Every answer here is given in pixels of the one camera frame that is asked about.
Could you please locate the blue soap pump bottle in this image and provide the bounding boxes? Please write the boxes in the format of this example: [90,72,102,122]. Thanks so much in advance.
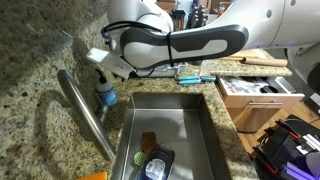
[96,69,117,106]

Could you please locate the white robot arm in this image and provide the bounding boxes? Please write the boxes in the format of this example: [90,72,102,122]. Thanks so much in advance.
[101,0,320,87]

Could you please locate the stainless steel sink basin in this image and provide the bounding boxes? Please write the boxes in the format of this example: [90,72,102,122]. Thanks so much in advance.
[111,93,231,180]

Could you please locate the dark blue detergent bottle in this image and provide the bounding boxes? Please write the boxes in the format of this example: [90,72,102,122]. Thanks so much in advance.
[136,145,175,180]

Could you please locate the white dish rack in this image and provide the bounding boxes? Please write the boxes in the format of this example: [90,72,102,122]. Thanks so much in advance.
[129,62,188,78]

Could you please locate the brown sponge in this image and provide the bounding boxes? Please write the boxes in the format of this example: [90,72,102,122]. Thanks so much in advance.
[141,132,157,155]

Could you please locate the green scrubber ball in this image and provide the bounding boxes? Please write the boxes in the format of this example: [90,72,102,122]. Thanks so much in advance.
[134,151,147,167]

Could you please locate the black knife block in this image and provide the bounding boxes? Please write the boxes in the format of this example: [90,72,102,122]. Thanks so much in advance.
[186,5,208,29]

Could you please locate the wooden rolling pin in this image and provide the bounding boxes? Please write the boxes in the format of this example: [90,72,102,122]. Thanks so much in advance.
[219,55,289,68]

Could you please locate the steel kitchen faucet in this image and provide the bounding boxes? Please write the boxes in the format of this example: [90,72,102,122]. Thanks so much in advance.
[57,69,116,161]

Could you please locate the orange sponge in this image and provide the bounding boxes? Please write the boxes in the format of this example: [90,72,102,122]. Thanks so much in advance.
[76,171,107,180]

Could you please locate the wooden cutting board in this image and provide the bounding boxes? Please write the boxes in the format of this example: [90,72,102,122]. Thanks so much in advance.
[233,49,265,58]

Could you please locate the orange black clamp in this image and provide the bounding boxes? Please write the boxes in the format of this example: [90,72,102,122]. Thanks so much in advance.
[254,146,278,175]
[276,120,301,139]

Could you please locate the teal handled scissors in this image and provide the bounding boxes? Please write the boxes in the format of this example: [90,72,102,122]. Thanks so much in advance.
[176,76,216,85]

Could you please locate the wooden drawer with handle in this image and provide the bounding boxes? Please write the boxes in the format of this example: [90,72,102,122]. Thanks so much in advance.
[215,75,306,134]

